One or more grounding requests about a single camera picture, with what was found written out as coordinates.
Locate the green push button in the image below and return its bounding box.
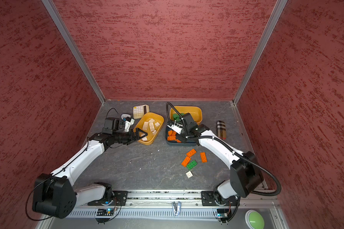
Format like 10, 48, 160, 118
245, 210, 265, 229

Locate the white 2x4 lego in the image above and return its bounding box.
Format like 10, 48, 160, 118
142, 122, 149, 131
149, 123, 155, 131

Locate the plaid checkered pouch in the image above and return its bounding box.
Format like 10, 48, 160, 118
217, 120, 226, 140

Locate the aluminium front rail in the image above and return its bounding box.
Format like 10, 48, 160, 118
47, 188, 279, 208

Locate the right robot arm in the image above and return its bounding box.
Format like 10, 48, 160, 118
168, 114, 264, 199

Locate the left circuit board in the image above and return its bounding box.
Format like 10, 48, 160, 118
96, 209, 114, 217

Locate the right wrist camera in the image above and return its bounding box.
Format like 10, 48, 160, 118
167, 124, 184, 134

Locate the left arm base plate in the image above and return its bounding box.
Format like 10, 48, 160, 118
87, 190, 129, 207

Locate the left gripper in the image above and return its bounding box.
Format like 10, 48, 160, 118
113, 128, 148, 144

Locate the yellow tub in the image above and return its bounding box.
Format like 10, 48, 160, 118
168, 106, 203, 125
134, 112, 164, 145

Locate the orange 2x4 lego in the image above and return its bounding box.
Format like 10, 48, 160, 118
167, 135, 176, 142

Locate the small teal alarm clock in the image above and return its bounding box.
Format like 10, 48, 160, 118
120, 114, 132, 119

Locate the right circuit board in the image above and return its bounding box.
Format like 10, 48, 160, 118
216, 209, 231, 219

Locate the cream calculator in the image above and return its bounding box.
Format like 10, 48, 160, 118
133, 105, 150, 119

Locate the yellow tub left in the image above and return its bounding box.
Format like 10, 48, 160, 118
134, 112, 164, 145

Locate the circuit board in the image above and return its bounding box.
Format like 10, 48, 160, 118
216, 209, 231, 219
96, 209, 114, 217

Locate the metal clip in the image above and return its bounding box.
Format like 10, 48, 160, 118
172, 202, 182, 217

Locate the black corrugated cable hose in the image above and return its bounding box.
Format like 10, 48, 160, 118
165, 102, 282, 197

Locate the dark teal tub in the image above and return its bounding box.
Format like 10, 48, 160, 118
165, 126, 197, 146

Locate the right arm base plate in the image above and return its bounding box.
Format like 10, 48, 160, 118
201, 191, 238, 207

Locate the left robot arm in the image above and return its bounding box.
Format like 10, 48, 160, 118
30, 128, 148, 219

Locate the white square lego lower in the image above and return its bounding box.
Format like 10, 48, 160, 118
186, 171, 193, 178

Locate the yellow tub right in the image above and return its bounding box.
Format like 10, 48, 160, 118
168, 106, 203, 125

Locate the green 2x3 lego plate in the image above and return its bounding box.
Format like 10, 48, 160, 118
186, 160, 197, 170

